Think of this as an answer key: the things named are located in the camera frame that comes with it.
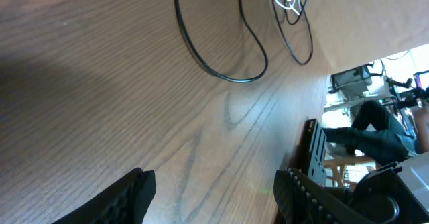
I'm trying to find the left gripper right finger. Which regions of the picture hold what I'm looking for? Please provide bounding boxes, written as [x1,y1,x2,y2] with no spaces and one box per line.
[273,168,372,224]

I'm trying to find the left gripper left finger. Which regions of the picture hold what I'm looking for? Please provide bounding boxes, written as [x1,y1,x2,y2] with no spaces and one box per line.
[56,168,156,224]

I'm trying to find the short black cable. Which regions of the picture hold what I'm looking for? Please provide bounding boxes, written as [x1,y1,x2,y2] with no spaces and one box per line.
[269,0,314,66]

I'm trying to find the long black cable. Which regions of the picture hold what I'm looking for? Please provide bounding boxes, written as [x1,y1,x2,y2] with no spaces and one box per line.
[172,0,269,84]

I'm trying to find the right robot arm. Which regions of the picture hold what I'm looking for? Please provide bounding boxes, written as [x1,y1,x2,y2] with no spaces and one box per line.
[326,154,428,223]

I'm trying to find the seated person in background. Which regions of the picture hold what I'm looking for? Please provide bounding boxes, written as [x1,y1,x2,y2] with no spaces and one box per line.
[323,101,428,166]

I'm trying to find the background desk equipment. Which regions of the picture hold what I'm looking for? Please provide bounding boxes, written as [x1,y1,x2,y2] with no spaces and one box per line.
[324,62,428,112]

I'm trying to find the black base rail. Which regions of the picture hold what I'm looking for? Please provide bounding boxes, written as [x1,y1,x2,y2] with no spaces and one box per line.
[297,119,327,184]

